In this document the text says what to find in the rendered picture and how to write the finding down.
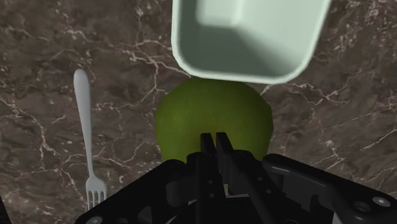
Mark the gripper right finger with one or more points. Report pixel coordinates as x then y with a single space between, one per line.
304 186

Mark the green round fruit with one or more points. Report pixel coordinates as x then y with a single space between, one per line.
214 114

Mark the pale green square container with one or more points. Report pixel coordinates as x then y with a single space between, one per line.
248 40

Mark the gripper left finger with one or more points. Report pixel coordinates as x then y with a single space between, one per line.
173 189

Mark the silver fork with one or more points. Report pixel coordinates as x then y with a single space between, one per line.
85 124

